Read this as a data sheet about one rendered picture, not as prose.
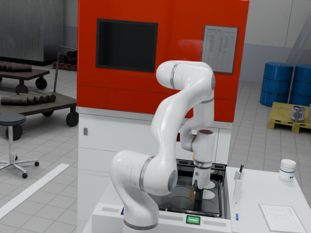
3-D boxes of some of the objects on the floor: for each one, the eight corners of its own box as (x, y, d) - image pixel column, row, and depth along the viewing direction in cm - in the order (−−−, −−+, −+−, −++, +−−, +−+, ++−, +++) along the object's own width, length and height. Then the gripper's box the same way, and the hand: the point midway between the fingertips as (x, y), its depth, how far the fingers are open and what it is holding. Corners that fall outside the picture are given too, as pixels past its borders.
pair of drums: (318, 113, 714) (327, 70, 692) (258, 105, 741) (264, 64, 718) (315, 105, 777) (323, 65, 754) (259, 97, 803) (265, 59, 781)
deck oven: (68, 60, 1070) (69, -19, 1012) (44, 67, 958) (43, -22, 899) (17, 54, 1110) (15, -22, 1051) (-12, 59, 997) (-16, -26, 939)
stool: (9, 156, 438) (6, 107, 422) (47, 167, 418) (46, 116, 402) (-29, 173, 394) (-34, 119, 378) (11, 186, 373) (9, 129, 357)
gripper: (202, 156, 190) (198, 191, 195) (187, 165, 178) (183, 202, 183) (216, 160, 186) (212, 195, 191) (202, 170, 174) (198, 207, 179)
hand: (198, 195), depth 187 cm, fingers closed
